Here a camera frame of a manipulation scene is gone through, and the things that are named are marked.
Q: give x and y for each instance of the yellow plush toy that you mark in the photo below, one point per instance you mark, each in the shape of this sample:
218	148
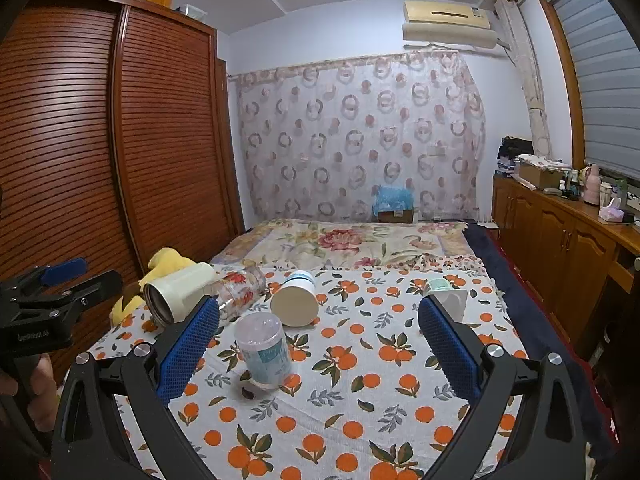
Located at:
165	262

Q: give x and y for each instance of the clear plastic container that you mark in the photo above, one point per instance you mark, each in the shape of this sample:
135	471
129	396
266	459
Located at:
190	10

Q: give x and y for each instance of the floral bed sheet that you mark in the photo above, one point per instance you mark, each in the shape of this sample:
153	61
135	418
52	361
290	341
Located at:
345	242

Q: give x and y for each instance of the dark blue blanket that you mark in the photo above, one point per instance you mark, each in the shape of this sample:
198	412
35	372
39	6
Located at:
540	325

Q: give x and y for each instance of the open cardboard box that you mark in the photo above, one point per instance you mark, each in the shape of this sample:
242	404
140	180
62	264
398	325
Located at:
542	172

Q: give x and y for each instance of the wooden sideboard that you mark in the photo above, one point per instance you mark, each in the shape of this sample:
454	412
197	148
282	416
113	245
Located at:
560	250

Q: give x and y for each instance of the white air conditioner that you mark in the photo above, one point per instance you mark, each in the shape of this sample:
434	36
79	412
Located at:
445	22

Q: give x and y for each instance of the person's left hand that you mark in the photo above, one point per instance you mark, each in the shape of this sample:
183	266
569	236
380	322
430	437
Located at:
44	385

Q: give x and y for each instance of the tied floral curtain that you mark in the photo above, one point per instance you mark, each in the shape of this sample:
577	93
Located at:
527	75

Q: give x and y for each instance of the floral glass cup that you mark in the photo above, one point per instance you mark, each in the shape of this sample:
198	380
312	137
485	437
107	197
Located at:
237	290

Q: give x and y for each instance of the white cup green label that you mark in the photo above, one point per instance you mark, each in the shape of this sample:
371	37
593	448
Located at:
447	292

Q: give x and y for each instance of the grey window blind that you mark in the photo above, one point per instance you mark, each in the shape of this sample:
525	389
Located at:
600	85

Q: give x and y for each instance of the pile of folded clothes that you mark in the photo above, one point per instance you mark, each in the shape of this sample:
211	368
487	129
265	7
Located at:
512	152

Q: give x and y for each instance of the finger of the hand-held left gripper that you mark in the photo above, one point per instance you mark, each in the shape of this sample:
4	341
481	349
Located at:
62	271
95	284

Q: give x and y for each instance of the cream insulated cup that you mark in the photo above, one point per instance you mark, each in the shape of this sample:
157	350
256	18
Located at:
175	292

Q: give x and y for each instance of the pink tissue box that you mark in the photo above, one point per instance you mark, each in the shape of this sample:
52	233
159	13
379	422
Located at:
611	210

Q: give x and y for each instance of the orange fruit print cloth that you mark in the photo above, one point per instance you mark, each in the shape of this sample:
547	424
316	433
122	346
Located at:
350	385

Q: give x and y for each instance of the pink thermos flask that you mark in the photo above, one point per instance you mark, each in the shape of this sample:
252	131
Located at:
591	187

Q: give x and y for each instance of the white cup blue band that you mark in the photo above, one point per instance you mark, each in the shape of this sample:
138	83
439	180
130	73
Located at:
296	302

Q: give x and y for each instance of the wooden slatted wardrobe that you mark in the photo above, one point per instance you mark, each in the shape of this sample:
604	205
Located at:
100	150

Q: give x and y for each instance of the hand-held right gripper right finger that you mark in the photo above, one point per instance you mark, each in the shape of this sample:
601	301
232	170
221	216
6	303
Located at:
450	347

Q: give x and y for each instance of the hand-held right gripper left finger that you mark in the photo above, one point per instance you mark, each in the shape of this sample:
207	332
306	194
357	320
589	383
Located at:
190	345

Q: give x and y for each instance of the clear plastic cup blue label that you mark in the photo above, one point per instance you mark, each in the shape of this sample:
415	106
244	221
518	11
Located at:
265	355

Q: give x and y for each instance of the small cardboard box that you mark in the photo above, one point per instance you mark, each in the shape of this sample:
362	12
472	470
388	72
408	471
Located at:
396	216

